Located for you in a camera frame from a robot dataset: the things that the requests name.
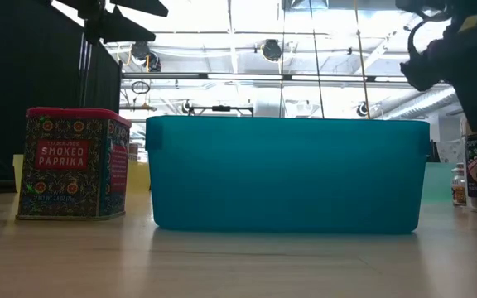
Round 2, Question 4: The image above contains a teal plastic tray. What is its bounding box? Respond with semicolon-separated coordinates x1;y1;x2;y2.
422;161;455;204

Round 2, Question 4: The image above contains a silver flexible duct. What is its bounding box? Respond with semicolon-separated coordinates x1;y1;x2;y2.
383;84;465;121

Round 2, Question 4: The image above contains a small glass spice jar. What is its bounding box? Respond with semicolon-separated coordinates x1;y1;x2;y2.
450;163;468;207

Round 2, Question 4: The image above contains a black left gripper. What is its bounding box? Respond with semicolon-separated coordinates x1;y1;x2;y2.
67;0;170;45

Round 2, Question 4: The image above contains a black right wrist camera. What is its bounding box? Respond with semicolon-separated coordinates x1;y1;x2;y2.
399;50;458;93

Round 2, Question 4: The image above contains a long ceiling beam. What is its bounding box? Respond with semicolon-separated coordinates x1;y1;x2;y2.
121;71;451;84

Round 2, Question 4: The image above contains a thin metal pole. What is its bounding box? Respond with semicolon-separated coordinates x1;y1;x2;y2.
79;31;86;108

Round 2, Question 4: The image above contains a paprika tin with red lid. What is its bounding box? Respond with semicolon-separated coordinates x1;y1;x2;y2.
15;106;133;221

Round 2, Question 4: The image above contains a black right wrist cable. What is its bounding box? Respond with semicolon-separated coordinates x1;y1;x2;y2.
407;11;453;63

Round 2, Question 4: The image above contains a black ceiling bracket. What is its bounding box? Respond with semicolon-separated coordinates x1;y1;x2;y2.
188;104;254;116

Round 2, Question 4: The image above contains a hanging black cable loop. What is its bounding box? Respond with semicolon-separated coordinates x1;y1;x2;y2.
130;79;152;95

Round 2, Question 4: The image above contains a blue plastic bin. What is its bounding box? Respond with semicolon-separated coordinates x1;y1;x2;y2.
144;115;431;235

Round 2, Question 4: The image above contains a yellow hanging cable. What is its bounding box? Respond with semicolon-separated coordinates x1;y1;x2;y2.
354;0;371;120

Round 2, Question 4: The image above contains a white patterned box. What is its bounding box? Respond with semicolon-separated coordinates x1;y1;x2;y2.
436;138;466;164

